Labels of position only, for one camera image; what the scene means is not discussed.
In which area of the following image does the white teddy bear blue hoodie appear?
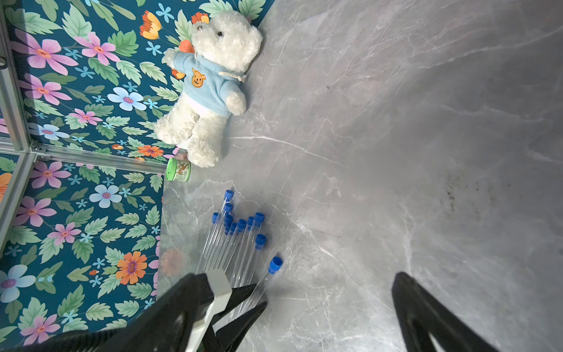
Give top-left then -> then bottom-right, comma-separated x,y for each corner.
153,10 -> 262,168

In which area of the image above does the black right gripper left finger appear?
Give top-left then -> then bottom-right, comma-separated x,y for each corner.
83,272 -> 269,352

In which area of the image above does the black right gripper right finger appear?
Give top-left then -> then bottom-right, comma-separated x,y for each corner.
391,272 -> 497,351

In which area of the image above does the green lidded small jar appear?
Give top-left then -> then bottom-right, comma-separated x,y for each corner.
165,158 -> 191,182

